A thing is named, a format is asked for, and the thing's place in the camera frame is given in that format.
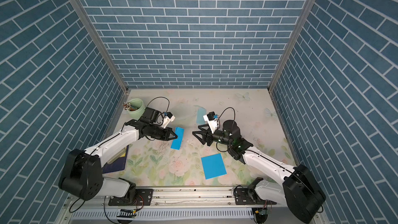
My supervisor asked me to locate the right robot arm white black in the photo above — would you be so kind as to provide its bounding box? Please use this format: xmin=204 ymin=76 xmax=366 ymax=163
xmin=192 ymin=120 xmax=326 ymax=224

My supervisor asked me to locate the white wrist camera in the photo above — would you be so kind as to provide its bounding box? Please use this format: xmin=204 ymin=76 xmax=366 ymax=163
xmin=161 ymin=112 xmax=175 ymax=129
xmin=203 ymin=112 xmax=219 ymax=134

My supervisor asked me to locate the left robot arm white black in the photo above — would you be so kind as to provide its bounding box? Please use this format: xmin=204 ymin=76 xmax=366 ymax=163
xmin=58 ymin=107 xmax=178 ymax=205

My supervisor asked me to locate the blue paper sheet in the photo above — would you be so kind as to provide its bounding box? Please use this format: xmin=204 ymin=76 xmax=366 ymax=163
xmin=201 ymin=153 xmax=227 ymax=179
xmin=171 ymin=127 xmax=184 ymax=150

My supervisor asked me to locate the green pencil cup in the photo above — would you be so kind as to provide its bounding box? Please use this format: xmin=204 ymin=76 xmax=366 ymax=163
xmin=125 ymin=98 xmax=146 ymax=120

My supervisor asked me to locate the camera black cable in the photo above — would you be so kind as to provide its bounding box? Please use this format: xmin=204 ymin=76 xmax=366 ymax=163
xmin=217 ymin=107 xmax=237 ymax=128
xmin=145 ymin=96 xmax=171 ymax=116

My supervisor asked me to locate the left camera black cable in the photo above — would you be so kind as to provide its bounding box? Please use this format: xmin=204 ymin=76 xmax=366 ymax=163
xmin=145 ymin=96 xmax=171 ymax=116

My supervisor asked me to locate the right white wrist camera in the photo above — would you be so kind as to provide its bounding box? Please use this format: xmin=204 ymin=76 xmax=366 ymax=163
xmin=203 ymin=112 xmax=219 ymax=134

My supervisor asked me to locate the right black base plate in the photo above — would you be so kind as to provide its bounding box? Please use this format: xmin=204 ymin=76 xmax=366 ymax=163
xmin=233 ymin=185 xmax=266 ymax=205

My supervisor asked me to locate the light blue square paper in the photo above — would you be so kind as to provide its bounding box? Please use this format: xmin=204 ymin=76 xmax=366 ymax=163
xmin=196 ymin=106 xmax=206 ymax=125

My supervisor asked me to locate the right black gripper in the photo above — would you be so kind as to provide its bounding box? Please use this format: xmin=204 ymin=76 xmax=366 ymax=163
xmin=194 ymin=123 xmax=234 ymax=147

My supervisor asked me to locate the right camera black cable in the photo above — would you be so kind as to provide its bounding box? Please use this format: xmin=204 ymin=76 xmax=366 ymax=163
xmin=217 ymin=107 xmax=237 ymax=128

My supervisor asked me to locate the aluminium mounting rail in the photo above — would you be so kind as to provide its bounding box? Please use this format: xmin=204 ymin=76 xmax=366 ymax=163
xmin=72 ymin=178 xmax=324 ymax=211

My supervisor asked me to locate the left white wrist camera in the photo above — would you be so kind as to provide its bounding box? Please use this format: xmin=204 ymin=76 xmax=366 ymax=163
xmin=161 ymin=112 xmax=175 ymax=129

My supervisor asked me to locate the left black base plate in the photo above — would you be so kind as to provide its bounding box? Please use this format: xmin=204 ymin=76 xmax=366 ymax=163
xmin=108 ymin=188 xmax=154 ymax=207

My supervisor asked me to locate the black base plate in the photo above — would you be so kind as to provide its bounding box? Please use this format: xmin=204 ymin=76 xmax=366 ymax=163
xmin=233 ymin=185 xmax=266 ymax=205
xmin=108 ymin=188 xmax=154 ymax=207

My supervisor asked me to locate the dark blue notebook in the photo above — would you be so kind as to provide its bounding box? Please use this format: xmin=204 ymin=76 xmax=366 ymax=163
xmin=102 ymin=146 xmax=129 ymax=174

